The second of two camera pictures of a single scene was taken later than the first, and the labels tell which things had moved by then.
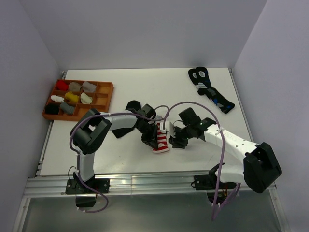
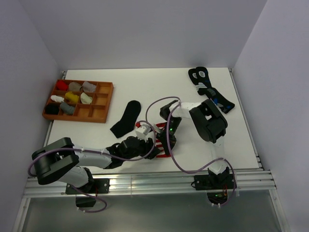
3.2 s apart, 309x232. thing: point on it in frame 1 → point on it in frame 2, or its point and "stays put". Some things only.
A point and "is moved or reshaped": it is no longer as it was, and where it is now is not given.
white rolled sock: [57, 98] stays put
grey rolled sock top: [88, 87] stays put
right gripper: [176, 142] → [163, 137]
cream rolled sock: [85, 99] stays put
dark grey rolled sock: [67, 108] stays put
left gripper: [151, 139] → [146, 143]
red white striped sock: [162, 145] is moved or reshaped
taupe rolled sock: [74, 86] stays put
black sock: [132, 105] stays put
